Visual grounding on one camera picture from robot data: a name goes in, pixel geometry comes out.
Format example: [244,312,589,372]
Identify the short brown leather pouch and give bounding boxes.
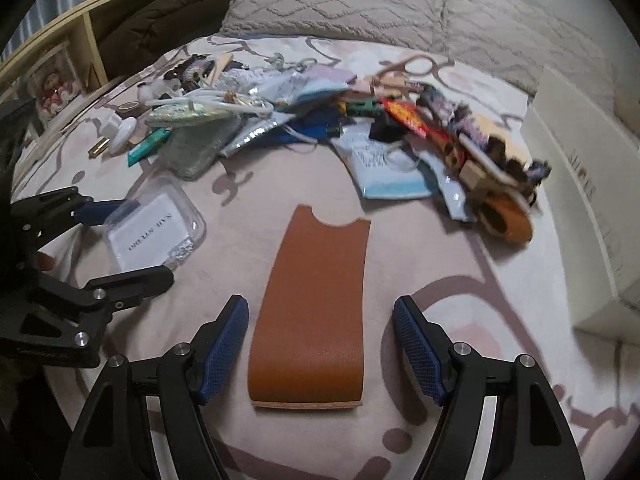
[480,192,535,245]

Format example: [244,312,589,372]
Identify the long brown leather sleeve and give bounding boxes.
[248,204,372,409]

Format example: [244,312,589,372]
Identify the dark brown crochet piece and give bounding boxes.
[487,135,553,196]

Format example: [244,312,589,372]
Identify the red packet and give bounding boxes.
[380,99,451,143]

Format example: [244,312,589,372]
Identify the teal pen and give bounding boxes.
[127,127,171,166]

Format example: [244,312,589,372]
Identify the glittery oval pouch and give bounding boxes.
[145,102,251,128]

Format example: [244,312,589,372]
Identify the cartoon figure display box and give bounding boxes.
[27,47,83,118]

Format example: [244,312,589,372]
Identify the brown quilted duvet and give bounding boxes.
[92,0,241,81]

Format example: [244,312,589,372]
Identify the silver foil packet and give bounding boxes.
[220,110,301,158]

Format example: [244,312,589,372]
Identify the wooden stick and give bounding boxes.
[210,52,233,83]

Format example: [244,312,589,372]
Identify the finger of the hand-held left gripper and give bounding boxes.
[0,265,175,368]
[7,186,142,256]

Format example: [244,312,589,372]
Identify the clear glitter phone case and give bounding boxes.
[162,120,243,181]

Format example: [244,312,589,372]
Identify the white shoe box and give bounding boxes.
[520,62,640,346]

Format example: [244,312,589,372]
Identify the clear plastic case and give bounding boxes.
[104,177,207,273]

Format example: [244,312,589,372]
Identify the face mask packet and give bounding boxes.
[330,125,441,200]

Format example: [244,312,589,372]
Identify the brown crochet flower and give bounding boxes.
[172,57,216,83]

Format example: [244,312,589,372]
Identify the white cable coil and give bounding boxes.
[147,89,273,116]

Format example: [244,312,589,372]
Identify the oval wooden board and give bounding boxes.
[472,112,526,161]

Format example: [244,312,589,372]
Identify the pale blue packet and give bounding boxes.
[420,152,473,223]

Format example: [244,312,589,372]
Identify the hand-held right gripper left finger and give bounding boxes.
[60,294,251,480]

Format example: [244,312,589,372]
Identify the printed bed sheet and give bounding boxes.
[0,35,640,480]

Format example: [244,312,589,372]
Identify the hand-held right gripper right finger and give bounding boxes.
[392,295,586,480]

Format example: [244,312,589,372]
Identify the multicolour crochet piece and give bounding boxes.
[417,87,488,138]

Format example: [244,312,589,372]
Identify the white knob plug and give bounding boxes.
[90,117,138,156]

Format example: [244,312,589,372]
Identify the wooden block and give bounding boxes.
[447,147,506,193]

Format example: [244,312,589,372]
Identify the lilac pouch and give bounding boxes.
[305,65,358,93]

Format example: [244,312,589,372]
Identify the white lace piece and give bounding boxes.
[220,67,281,93]

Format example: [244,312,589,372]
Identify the rose gold scissors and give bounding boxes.
[372,55,451,91]

